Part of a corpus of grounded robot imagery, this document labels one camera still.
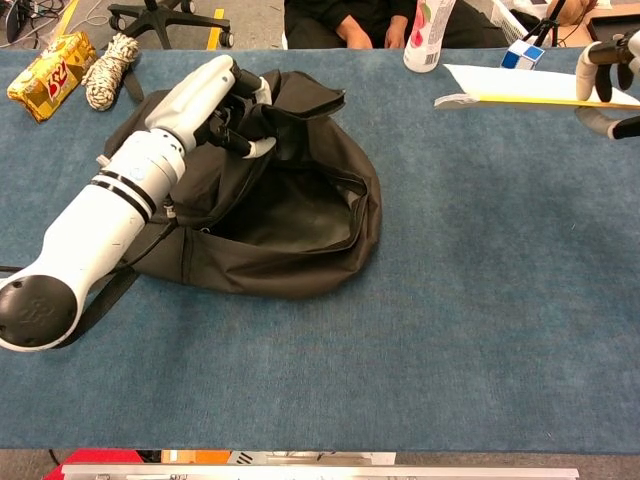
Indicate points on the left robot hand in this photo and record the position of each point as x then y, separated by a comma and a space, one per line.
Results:
195, 100

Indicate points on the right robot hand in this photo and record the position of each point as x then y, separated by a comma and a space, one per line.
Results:
590, 70

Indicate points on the white book with yellow band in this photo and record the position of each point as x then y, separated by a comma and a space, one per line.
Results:
510, 82

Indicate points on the black fabric backpack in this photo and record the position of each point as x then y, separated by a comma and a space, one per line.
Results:
300, 210

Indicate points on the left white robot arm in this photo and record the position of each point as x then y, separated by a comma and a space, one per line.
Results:
100, 220

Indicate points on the blue white twist cube puzzle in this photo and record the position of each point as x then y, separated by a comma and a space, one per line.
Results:
522, 56

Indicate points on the black office chair base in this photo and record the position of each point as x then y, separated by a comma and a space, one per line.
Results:
165, 20

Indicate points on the white mesh basket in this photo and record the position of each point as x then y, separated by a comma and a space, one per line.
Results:
510, 20

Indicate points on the yellow snack package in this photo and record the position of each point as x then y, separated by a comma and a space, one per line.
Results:
45, 80

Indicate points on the person in black clothes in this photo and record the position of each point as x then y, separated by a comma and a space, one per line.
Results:
330, 20

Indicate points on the white bottle with pink print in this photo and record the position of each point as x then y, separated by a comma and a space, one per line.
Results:
425, 40

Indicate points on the blue felt table mat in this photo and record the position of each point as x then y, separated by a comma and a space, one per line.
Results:
450, 300

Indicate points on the robot torso base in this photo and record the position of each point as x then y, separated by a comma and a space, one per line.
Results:
280, 457

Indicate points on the red panel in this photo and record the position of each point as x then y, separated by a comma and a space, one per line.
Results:
95, 459

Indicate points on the black camera tripod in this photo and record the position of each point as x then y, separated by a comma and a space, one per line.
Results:
547, 25

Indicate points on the aluminium profile rail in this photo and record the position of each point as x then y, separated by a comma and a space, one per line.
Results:
320, 472

